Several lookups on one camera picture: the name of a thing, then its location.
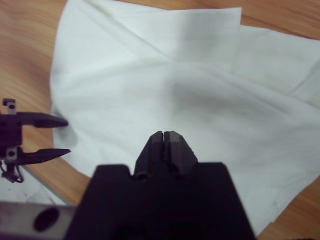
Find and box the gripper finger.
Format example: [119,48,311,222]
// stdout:
[134,130,165,176]
[163,129,200,176]

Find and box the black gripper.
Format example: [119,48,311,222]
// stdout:
[0,98,72,166]

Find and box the white Unitree t-shirt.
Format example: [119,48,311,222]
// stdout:
[49,0,320,240]

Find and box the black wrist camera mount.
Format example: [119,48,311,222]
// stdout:
[0,162,25,185]

